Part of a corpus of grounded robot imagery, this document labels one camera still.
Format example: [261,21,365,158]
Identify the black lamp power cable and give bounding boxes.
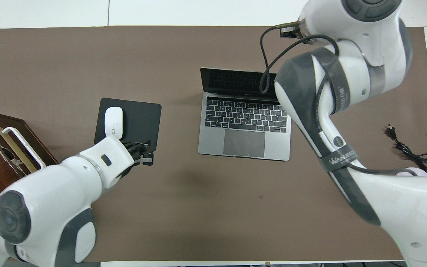
[387,124,427,175]

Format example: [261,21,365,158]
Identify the white box handle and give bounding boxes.
[1,127,46,169]

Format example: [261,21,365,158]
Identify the white computer mouse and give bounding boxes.
[104,106,124,140]

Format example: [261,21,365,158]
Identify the grey laptop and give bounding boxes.
[198,67,292,162]

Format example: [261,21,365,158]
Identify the black mouse pad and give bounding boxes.
[94,98,162,152]

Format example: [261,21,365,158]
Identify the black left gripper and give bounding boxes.
[122,139,155,167]

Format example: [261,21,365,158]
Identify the gold handle backplate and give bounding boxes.
[0,126,38,174]

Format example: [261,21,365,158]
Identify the brown table mat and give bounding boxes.
[0,25,427,262]

